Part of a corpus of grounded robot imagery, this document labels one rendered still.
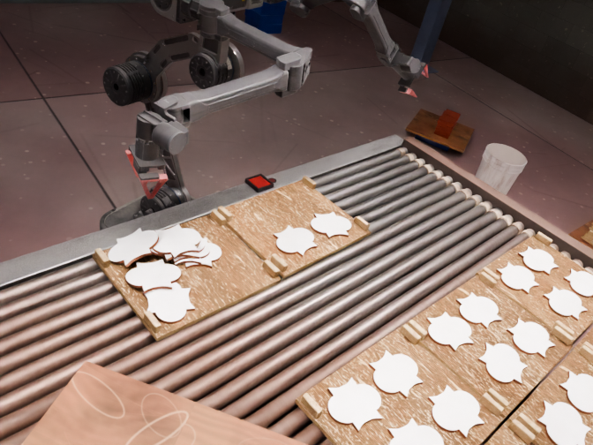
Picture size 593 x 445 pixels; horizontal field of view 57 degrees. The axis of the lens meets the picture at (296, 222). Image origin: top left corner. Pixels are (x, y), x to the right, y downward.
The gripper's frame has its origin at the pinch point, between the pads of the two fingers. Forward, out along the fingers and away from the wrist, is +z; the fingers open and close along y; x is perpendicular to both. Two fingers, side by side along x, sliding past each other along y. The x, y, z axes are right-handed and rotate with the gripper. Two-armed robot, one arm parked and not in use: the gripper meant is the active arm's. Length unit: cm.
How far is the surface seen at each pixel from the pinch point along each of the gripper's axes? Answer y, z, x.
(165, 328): 26.8, 25.6, -1.2
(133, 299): 14.9, 25.6, -5.9
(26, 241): -124, 118, -19
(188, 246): 4.2, 20.1, 12.3
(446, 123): -160, 86, 298
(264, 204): -15, 24, 47
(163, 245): 2.1, 20.2, 5.8
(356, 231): 7, 24, 72
